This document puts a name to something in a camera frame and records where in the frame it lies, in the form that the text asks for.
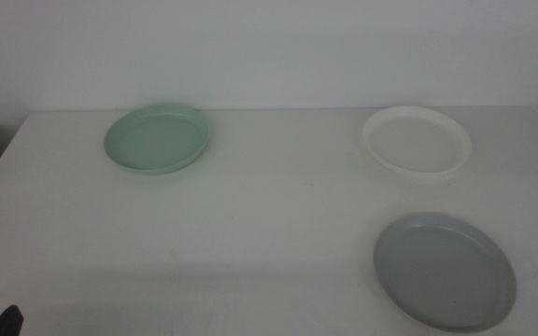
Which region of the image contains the pale green shallow bowl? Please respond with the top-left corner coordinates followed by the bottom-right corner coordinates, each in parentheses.
top-left (103, 103), bottom-right (211, 176)

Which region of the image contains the grey shallow bowl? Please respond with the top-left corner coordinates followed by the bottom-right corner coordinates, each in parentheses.
top-left (373, 211), bottom-right (518, 334)

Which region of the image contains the white shallow bowl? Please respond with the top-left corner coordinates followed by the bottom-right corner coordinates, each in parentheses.
top-left (361, 105), bottom-right (474, 178)

